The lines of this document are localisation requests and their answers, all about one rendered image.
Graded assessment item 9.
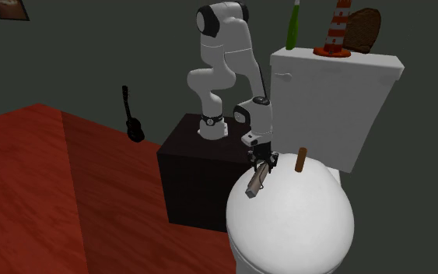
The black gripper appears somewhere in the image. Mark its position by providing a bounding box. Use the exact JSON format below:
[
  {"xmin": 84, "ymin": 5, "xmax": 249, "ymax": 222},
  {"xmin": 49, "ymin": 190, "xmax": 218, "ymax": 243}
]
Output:
[{"xmin": 247, "ymin": 142, "xmax": 279, "ymax": 174}]

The grey brown flat bar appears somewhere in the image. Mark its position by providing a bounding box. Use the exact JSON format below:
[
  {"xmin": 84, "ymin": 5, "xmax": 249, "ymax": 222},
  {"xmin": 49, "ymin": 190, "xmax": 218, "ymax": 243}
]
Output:
[{"xmin": 244, "ymin": 162, "xmax": 272, "ymax": 199}]

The brown cylinder stick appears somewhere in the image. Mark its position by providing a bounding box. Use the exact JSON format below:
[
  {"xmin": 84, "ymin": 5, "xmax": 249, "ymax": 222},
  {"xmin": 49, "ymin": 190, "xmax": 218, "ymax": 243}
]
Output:
[{"xmin": 294, "ymin": 146, "xmax": 308, "ymax": 174}]

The black robot stand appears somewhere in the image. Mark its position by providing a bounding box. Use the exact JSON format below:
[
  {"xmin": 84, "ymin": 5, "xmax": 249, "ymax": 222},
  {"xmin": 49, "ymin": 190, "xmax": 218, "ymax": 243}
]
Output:
[{"xmin": 156, "ymin": 113, "xmax": 258, "ymax": 234}]

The white toilet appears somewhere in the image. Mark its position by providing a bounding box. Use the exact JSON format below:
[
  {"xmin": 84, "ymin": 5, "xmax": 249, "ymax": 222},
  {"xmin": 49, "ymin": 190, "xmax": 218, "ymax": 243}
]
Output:
[{"xmin": 226, "ymin": 46, "xmax": 405, "ymax": 274}]

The green bottle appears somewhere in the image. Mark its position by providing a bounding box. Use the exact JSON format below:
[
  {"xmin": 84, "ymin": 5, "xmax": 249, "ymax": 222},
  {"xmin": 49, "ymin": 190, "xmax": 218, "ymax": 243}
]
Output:
[{"xmin": 286, "ymin": 0, "xmax": 301, "ymax": 51}]

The black guitar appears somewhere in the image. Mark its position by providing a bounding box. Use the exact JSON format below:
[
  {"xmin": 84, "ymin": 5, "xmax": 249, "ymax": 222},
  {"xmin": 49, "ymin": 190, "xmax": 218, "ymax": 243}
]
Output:
[{"xmin": 121, "ymin": 85, "xmax": 146, "ymax": 143}]

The orange white striped lighthouse figure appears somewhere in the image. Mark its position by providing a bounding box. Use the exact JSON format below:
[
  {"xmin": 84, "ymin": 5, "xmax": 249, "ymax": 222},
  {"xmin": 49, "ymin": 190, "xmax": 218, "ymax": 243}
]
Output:
[{"xmin": 313, "ymin": 0, "xmax": 352, "ymax": 58}]

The brown bread slice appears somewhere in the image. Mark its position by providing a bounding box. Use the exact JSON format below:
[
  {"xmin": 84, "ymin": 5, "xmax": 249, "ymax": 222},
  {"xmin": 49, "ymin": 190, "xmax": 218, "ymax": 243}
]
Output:
[{"xmin": 342, "ymin": 7, "xmax": 382, "ymax": 54}]

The brown framed wall picture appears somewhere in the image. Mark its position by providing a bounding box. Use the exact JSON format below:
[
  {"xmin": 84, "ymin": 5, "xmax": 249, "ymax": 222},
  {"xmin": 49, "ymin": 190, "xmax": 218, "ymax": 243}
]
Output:
[{"xmin": 0, "ymin": 0, "xmax": 30, "ymax": 22}]

